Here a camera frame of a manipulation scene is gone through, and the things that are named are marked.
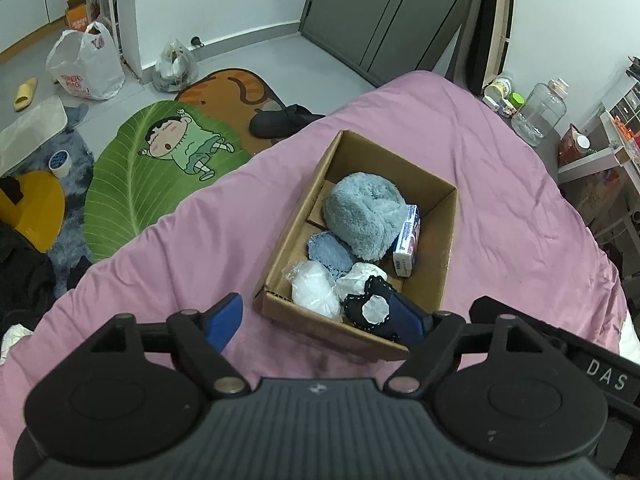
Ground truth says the black clothing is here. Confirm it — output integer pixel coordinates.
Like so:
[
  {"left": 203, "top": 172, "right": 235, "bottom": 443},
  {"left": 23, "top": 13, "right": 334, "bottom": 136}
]
[{"left": 0, "top": 220, "right": 57, "bottom": 333}]

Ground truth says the green leaf cartoon rug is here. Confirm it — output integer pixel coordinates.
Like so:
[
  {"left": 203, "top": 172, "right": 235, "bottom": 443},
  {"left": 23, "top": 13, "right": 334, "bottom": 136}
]
[{"left": 82, "top": 100, "right": 251, "bottom": 263}]

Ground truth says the white shelf unit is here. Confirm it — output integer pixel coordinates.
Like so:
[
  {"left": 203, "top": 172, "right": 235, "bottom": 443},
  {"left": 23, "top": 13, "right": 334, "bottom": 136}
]
[{"left": 557, "top": 57, "right": 640, "bottom": 281}]

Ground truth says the tape roll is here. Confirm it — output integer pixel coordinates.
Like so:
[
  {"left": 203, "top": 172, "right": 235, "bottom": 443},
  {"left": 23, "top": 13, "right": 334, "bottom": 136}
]
[{"left": 48, "top": 150, "right": 72, "bottom": 177}]

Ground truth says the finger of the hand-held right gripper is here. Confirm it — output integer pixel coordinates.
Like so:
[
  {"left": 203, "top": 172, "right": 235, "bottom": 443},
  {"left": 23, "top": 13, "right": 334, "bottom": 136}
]
[{"left": 470, "top": 296, "right": 573, "bottom": 362}]

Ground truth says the orange snack bag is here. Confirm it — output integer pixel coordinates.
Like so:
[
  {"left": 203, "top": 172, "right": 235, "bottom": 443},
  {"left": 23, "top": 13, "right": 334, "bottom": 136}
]
[{"left": 559, "top": 124, "right": 595, "bottom": 166}]

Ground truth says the white crumpled cloth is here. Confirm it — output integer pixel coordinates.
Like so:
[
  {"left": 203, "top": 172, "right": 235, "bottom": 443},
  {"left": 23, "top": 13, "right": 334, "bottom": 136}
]
[{"left": 0, "top": 324, "right": 34, "bottom": 363}]

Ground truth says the brown cardboard box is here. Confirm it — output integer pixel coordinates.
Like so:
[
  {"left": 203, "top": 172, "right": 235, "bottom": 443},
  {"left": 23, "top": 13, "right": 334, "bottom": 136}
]
[{"left": 252, "top": 130, "right": 458, "bottom": 363}]

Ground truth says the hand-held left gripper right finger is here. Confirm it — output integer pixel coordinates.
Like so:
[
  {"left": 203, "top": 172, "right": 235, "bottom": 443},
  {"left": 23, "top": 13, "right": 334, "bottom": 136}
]
[{"left": 386, "top": 292, "right": 547, "bottom": 397}]

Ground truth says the small orange cardboard box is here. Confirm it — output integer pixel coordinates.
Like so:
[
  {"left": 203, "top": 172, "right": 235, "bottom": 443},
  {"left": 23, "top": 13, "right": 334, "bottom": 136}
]
[{"left": 65, "top": 0, "right": 101, "bottom": 31}]

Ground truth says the white wire rack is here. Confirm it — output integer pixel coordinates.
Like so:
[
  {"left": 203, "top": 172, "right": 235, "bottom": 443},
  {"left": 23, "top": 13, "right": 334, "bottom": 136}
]
[{"left": 99, "top": 0, "right": 125, "bottom": 63}]

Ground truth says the wooden framed board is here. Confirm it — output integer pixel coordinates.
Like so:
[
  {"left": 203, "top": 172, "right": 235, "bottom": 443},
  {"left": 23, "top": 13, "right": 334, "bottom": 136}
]
[{"left": 445, "top": 0, "right": 516, "bottom": 96}]

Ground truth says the white plastic shopping bag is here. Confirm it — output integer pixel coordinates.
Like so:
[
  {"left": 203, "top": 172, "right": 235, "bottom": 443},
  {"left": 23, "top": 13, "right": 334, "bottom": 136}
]
[{"left": 46, "top": 22, "right": 126, "bottom": 101}]

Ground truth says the grey wardrobe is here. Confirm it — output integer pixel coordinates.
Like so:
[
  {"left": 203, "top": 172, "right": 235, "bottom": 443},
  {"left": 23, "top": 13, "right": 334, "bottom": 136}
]
[{"left": 299, "top": 0, "right": 488, "bottom": 88}]

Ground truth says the clear plastic trash bag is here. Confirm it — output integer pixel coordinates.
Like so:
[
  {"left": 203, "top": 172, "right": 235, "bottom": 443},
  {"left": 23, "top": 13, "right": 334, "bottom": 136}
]
[{"left": 152, "top": 40, "right": 200, "bottom": 93}]

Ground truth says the grey-blue shaggy rug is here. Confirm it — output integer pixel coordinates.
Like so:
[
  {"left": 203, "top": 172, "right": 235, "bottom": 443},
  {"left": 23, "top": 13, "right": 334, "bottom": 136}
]
[{"left": 0, "top": 104, "right": 96, "bottom": 301}]

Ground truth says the orange cat rug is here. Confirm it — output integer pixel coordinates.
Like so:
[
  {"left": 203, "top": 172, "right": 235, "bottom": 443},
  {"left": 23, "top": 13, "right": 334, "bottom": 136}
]
[{"left": 175, "top": 67, "right": 281, "bottom": 153}]

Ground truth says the clear bag of white stuffing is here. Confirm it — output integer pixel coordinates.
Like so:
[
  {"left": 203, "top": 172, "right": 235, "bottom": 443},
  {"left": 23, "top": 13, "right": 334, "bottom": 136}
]
[{"left": 285, "top": 260, "right": 343, "bottom": 320}]

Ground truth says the yellow slipper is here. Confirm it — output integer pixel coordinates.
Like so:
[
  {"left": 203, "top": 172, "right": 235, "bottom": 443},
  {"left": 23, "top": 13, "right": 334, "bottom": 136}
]
[{"left": 14, "top": 77, "right": 39, "bottom": 112}]

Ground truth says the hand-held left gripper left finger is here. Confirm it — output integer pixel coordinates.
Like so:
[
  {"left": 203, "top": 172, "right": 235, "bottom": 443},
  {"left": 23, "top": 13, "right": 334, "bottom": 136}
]
[{"left": 86, "top": 292, "right": 252, "bottom": 397}]

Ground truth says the blue tissue packet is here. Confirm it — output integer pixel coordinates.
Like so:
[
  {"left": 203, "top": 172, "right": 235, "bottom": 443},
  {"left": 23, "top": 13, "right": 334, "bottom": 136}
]
[{"left": 391, "top": 204, "right": 422, "bottom": 277}]

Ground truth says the white paper wad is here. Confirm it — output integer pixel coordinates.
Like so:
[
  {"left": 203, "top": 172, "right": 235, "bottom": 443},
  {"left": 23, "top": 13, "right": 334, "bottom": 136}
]
[{"left": 334, "top": 261, "right": 388, "bottom": 306}]

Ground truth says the white flat cushion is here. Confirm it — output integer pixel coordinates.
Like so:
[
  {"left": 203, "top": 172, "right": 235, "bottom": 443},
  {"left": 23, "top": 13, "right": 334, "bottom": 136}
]
[{"left": 0, "top": 95, "right": 68, "bottom": 176}]

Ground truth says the black slipper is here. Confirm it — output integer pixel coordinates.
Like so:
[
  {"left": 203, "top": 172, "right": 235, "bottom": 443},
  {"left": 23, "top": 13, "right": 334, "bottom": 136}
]
[{"left": 249, "top": 104, "right": 326, "bottom": 140}]

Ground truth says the black stitched pillow white patch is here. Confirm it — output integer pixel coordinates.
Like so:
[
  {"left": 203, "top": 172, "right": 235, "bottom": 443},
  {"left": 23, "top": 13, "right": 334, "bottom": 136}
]
[{"left": 342, "top": 277, "right": 402, "bottom": 345}]

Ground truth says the yellow round stool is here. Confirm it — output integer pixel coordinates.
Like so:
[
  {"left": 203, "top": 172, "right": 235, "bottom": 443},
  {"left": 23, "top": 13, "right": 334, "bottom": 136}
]
[{"left": 0, "top": 170, "right": 67, "bottom": 253}]

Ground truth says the clear plastic water jar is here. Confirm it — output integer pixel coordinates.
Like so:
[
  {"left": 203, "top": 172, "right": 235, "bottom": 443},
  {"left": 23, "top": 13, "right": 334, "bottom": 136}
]
[{"left": 511, "top": 79, "right": 570, "bottom": 147}]

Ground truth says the blue denim stitched pillow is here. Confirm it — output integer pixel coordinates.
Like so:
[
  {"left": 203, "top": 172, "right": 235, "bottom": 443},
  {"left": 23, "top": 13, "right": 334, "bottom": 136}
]
[{"left": 306, "top": 231, "right": 357, "bottom": 278}]

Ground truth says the fluffy grey-blue plush cloth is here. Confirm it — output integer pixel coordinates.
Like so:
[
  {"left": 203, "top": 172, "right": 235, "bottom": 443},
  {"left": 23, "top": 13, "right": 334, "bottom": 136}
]
[{"left": 324, "top": 172, "right": 408, "bottom": 261}]

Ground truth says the pink blanket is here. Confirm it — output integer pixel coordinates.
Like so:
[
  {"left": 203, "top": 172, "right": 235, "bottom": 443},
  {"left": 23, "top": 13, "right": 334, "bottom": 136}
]
[{"left": 0, "top": 71, "right": 628, "bottom": 480}]

